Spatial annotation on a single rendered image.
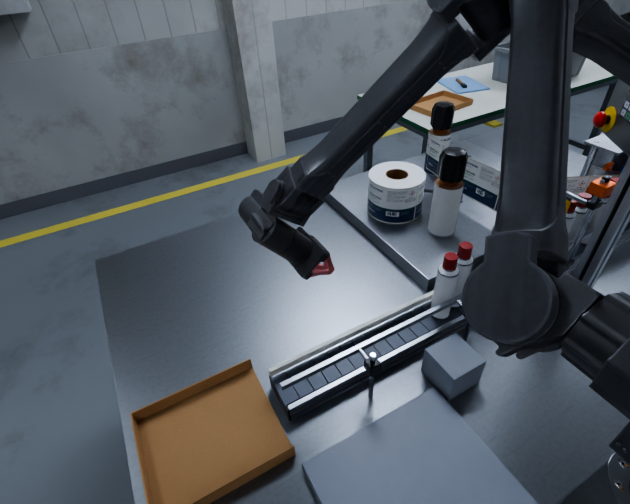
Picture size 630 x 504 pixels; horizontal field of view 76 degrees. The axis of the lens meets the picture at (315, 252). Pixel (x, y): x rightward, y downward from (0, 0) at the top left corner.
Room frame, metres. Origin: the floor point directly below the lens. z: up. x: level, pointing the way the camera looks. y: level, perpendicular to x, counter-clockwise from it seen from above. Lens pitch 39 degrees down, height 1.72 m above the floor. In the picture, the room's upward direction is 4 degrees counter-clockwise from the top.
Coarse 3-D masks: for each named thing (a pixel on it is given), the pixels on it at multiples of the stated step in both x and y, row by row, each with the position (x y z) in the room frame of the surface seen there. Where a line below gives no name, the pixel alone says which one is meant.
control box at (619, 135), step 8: (616, 88) 0.94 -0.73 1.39; (624, 88) 0.91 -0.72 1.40; (616, 96) 0.92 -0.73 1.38; (624, 96) 0.89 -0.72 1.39; (608, 104) 0.94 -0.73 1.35; (616, 104) 0.91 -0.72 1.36; (608, 112) 0.93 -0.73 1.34; (616, 112) 0.90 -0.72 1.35; (616, 120) 0.89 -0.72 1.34; (624, 120) 0.86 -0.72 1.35; (600, 128) 0.93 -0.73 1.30; (608, 128) 0.90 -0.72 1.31; (616, 128) 0.87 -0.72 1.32; (624, 128) 0.84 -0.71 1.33; (608, 136) 0.89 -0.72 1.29; (616, 136) 0.86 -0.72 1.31; (624, 136) 0.83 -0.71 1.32; (616, 144) 0.85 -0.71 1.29; (624, 144) 0.82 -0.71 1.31; (624, 152) 0.81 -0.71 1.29
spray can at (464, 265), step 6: (462, 246) 0.77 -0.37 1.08; (468, 246) 0.77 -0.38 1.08; (462, 252) 0.76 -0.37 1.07; (468, 252) 0.75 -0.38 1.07; (462, 258) 0.76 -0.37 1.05; (468, 258) 0.76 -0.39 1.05; (462, 264) 0.75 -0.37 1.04; (468, 264) 0.75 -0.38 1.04; (462, 270) 0.75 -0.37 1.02; (468, 270) 0.75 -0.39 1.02; (462, 276) 0.75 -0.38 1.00; (468, 276) 0.75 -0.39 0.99; (462, 282) 0.75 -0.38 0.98; (456, 288) 0.75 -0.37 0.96; (462, 288) 0.75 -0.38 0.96; (456, 294) 0.75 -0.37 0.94; (456, 306) 0.75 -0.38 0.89
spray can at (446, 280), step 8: (448, 256) 0.73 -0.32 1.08; (456, 256) 0.73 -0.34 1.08; (448, 264) 0.72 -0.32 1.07; (456, 264) 0.72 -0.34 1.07; (440, 272) 0.72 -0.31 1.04; (448, 272) 0.72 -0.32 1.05; (456, 272) 0.72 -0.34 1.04; (440, 280) 0.72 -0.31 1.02; (448, 280) 0.71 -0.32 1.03; (456, 280) 0.71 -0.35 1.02; (440, 288) 0.72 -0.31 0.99; (448, 288) 0.71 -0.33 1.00; (440, 296) 0.71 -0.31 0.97; (448, 296) 0.71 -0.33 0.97; (432, 304) 0.73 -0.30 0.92; (440, 312) 0.71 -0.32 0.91; (448, 312) 0.71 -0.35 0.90
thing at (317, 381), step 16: (400, 320) 0.72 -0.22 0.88; (432, 320) 0.71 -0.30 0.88; (448, 320) 0.71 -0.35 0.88; (368, 336) 0.67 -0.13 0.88; (400, 336) 0.66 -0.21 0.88; (416, 336) 0.66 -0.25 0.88; (336, 352) 0.63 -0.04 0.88; (368, 352) 0.62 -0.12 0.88; (384, 352) 0.62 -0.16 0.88; (304, 368) 0.59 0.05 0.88; (336, 368) 0.58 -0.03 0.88; (352, 368) 0.58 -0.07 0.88; (304, 384) 0.54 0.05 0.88; (320, 384) 0.54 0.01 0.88; (288, 400) 0.50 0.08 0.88
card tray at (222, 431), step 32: (192, 384) 0.57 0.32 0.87; (224, 384) 0.59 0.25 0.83; (256, 384) 0.58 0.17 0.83; (160, 416) 0.51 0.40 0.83; (192, 416) 0.50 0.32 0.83; (224, 416) 0.50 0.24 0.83; (256, 416) 0.49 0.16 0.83; (160, 448) 0.43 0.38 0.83; (192, 448) 0.43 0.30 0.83; (224, 448) 0.42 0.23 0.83; (256, 448) 0.42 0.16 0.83; (288, 448) 0.40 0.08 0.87; (160, 480) 0.37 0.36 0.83; (192, 480) 0.36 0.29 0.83; (224, 480) 0.36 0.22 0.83
